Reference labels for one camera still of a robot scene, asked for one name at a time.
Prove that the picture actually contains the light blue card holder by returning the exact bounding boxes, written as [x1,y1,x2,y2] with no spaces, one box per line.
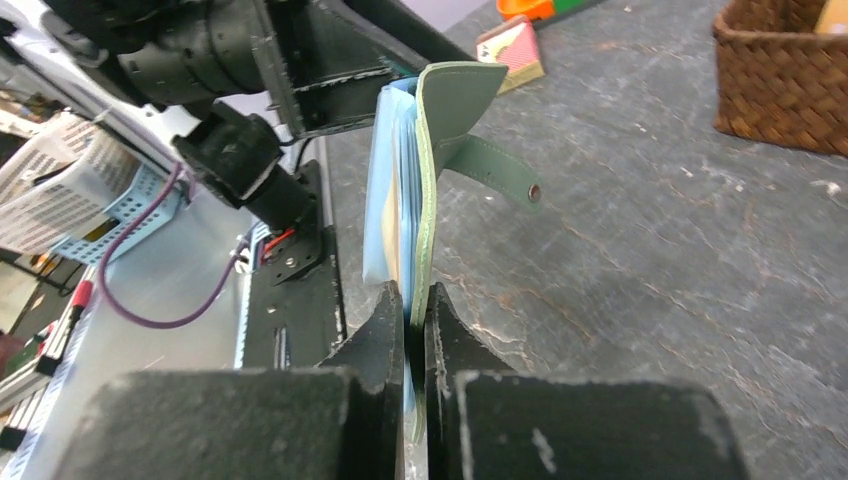
[362,61,542,441]

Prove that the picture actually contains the pink square card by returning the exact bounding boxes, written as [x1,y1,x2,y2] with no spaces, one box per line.
[475,15,546,95]

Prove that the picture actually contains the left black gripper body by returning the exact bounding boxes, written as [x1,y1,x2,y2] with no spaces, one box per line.
[251,1,424,138]

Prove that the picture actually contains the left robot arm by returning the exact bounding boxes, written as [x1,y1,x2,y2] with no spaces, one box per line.
[1,1,468,235]

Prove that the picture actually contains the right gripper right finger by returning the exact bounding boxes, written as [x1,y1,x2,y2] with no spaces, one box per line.
[424,284,749,479]

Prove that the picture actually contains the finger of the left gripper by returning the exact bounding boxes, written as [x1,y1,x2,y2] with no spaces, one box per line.
[344,0,472,63]

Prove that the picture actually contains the orange letter e toy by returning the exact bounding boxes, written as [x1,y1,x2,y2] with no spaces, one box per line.
[496,0,556,21]

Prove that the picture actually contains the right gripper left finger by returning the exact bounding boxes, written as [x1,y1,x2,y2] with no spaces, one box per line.
[54,282,404,479]

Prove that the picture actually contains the gold credit card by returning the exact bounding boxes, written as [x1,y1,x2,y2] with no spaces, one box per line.
[814,0,848,35]

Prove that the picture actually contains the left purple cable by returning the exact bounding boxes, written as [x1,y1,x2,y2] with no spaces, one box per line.
[96,161,266,331]

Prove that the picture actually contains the green toy block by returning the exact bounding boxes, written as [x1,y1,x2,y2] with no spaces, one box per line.
[553,0,592,14]

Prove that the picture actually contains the white blue perforated baskets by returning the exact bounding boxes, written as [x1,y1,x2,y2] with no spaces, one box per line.
[1,112,165,265]

